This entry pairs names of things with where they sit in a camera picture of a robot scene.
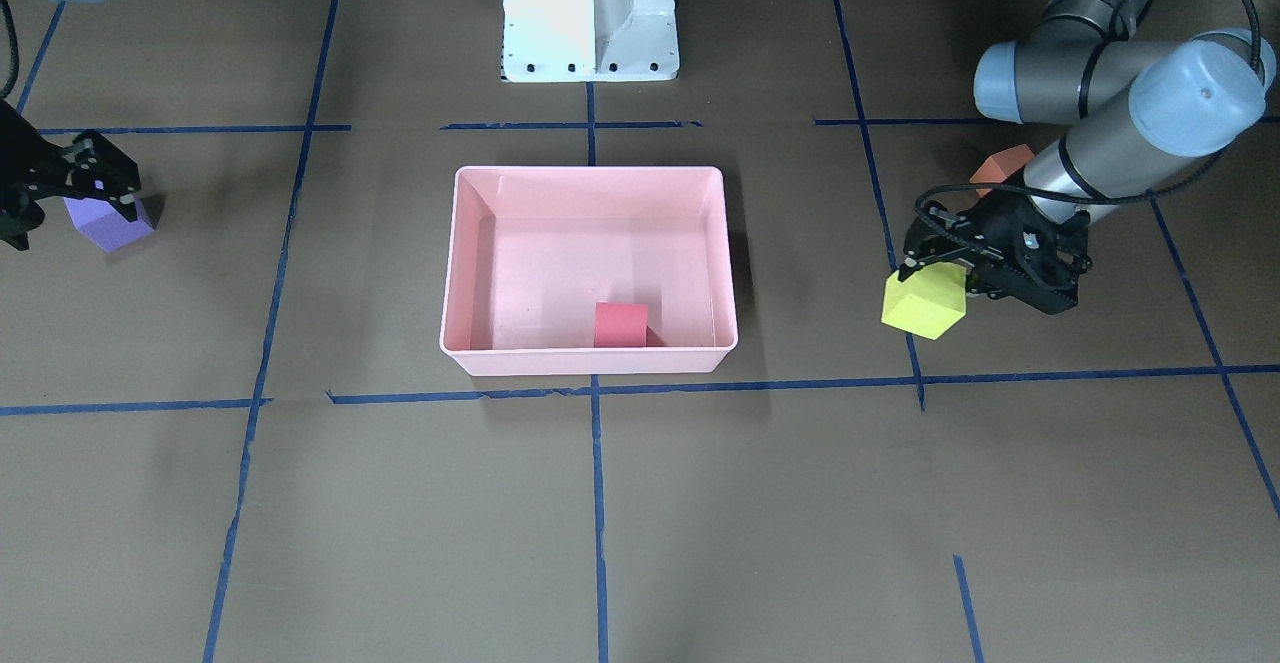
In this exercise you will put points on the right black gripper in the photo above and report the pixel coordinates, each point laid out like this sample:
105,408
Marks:
27,175

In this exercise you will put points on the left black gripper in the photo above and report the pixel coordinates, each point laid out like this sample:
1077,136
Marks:
991,220

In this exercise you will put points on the purple foam block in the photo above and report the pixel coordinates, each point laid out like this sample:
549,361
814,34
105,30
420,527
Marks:
105,226

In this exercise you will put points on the yellow foam block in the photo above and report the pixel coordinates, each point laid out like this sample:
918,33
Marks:
928,302

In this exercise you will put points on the orange foam block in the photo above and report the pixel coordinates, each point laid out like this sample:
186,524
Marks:
1000,166

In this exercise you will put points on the red foam block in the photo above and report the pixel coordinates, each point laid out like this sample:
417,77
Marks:
620,325

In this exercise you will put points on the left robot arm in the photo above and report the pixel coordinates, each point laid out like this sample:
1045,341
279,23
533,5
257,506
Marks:
1140,118

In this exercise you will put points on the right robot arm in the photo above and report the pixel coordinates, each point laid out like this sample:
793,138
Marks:
99,183

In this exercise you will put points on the pink plastic bin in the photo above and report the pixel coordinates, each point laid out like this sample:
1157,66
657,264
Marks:
533,248

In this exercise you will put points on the white mounting pillar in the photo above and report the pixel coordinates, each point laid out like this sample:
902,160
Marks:
567,41

